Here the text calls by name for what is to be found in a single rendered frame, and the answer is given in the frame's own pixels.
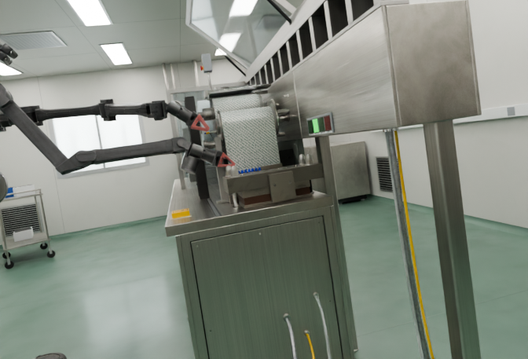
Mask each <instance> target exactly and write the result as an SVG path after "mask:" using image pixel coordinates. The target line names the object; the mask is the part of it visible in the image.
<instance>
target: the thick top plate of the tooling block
mask: <svg viewBox="0 0 528 359"><path fill-rule="evenodd" d="M287 171H292V172H293V178H294V183H295V182H299V181H308V180H313V179H318V178H323V177H324V175H323V169H322V163H314V164H312V165H306V164H296V165H291V166H286V167H279V168H274V169H269V170H257V171H252V172H247V173H242V174H239V175H240V176H239V177H235V178H231V176H228V177H226V176H223V177H222V180H223V185H224V190H225V191H226V192H227V193H228V194H231V193H236V192H244V191H249V190H254V189H262V188H267V187H269V180H268V174H276V173H282V172H287Z"/></svg>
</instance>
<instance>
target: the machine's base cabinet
mask: <svg viewBox="0 0 528 359"><path fill-rule="evenodd" d="M175 239H176V244H177V250H178V260H179V265H180V270H181V279H182V284H183V289H184V294H185V304H186V309H187V314H188V315H187V319H188V321H189V328H190V333H191V338H192V348H193V353H194V357H195V359H293V357H292V346H291V340H290V336H289V332H288V326H287V323H286V322H285V321H284V319H283V316H284V315H285V314H286V313H288V314H289V315H290V316H291V326H292V329H293V332H294V337H295V345H296V351H297V358H298V359H313V358H312V353H311V349H310V344H309V341H308V338H307V336H305V335H304V331H305V330H308V331H309V333H310V335H309V337H310V340H311V343H312V346H313V352H314V356H315V359H328V351H327V345H326V339H325V330H324V326H323V321H322V317H321V311H320V308H319V305H318V303H317V300H316V299H315V298H314V297H313V293H314V292H317V293H318V294H319V300H320V302H321V306H322V309H323V312H324V318H325V323H326V327H327V332H328V341H329V346H330V352H331V357H332V359H355V357H354V346H353V340H352V335H351V328H350V318H349V312H348V305H347V295H346V289H345V283H344V277H343V266H342V260H341V254H340V249H339V238H338V232H337V226H336V215H335V209H334V206H328V207H321V208H317V209H312V210H308V211H300V212H295V213H291V214H284V215H279V216H275V217H271V218H263V219H259V220H254V221H250V222H242V223H238V224H234V225H226V226H222V227H218V228H213V229H205V230H201V231H197V232H192V233H185V234H181V235H177V236H175Z"/></svg>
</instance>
